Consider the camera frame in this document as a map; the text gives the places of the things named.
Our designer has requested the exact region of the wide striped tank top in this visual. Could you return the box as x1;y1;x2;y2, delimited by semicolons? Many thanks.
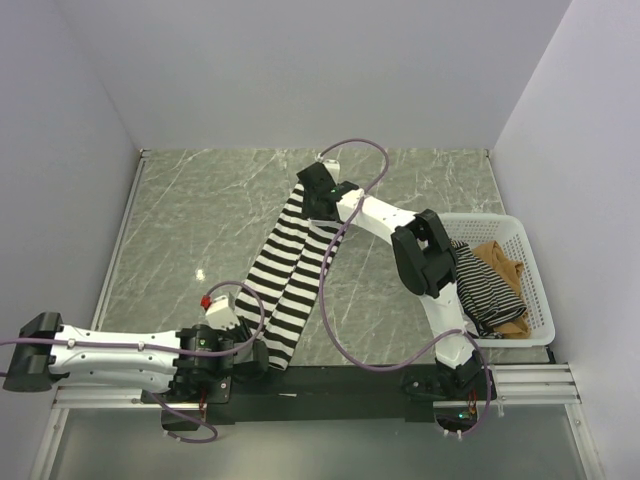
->
235;184;340;371

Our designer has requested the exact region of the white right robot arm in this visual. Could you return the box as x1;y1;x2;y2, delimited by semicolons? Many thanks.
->
297;162;490;399

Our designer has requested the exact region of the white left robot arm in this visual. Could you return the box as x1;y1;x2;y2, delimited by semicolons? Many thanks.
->
1;312;269;402

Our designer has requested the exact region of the tan brown tank top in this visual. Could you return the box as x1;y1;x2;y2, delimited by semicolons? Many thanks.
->
473;241;531;339

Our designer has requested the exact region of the thin striped tank top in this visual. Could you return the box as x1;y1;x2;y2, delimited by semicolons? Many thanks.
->
452;240;527;338

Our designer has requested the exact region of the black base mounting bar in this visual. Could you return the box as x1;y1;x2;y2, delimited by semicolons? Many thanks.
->
160;364;496;425

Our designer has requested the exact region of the white plastic laundry basket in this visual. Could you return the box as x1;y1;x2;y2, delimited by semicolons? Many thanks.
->
439;213;556;348

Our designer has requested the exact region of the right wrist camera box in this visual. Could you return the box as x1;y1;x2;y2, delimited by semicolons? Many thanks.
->
316;154;341;184

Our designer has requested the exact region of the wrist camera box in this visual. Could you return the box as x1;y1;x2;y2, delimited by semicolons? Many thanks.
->
316;154;341;184
200;295;241;331

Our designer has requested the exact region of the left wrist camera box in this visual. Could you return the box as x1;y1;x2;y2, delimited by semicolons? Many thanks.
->
200;295;241;331

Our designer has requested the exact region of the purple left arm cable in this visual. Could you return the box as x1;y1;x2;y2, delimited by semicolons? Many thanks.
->
0;280;266;445

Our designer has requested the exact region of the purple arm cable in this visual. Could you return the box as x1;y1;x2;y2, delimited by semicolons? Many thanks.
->
317;138;494;444
0;280;266;445

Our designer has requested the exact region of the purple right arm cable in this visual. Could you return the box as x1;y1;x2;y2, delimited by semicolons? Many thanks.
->
317;138;494;444

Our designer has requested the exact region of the aluminium frame rail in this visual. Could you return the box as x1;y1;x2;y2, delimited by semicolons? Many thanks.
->
53;362;584;409

